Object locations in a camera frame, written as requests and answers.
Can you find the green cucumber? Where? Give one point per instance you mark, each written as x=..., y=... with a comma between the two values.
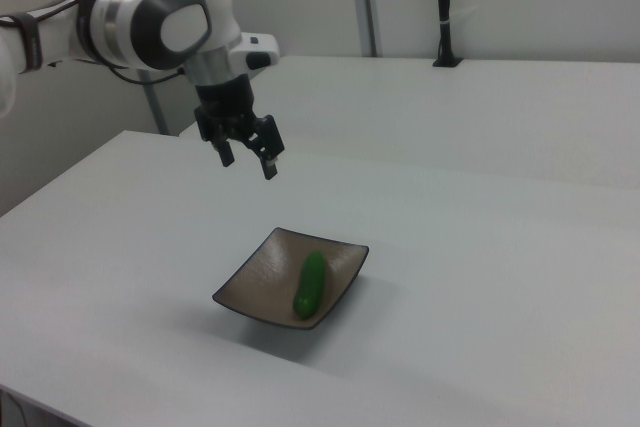
x=310, y=285

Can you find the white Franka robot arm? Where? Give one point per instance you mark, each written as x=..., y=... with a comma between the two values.
x=160, y=17

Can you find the square brown ceramic plate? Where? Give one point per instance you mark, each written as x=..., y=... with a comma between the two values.
x=270, y=277

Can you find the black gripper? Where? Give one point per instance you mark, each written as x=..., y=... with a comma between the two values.
x=227, y=104

